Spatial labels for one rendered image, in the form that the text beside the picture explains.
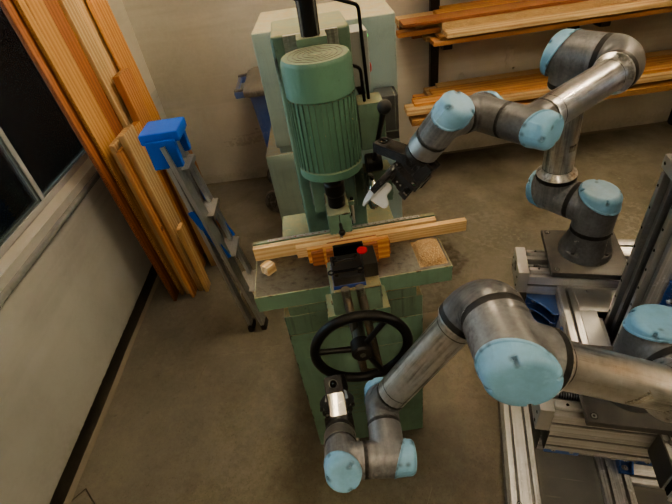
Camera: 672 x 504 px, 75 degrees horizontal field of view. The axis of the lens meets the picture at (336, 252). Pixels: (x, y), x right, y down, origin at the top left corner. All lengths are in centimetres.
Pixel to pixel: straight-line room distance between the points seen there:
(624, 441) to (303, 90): 115
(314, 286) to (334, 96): 55
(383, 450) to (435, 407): 111
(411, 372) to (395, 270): 45
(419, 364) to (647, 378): 39
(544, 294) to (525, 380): 90
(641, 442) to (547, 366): 67
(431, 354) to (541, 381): 25
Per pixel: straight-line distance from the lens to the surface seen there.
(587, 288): 161
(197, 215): 206
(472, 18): 313
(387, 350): 156
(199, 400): 232
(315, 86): 108
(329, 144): 114
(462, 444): 202
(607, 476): 184
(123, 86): 270
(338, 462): 97
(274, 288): 134
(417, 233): 143
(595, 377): 84
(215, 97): 366
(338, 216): 129
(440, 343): 89
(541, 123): 93
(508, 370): 71
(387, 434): 102
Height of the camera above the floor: 178
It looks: 39 degrees down
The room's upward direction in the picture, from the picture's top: 9 degrees counter-clockwise
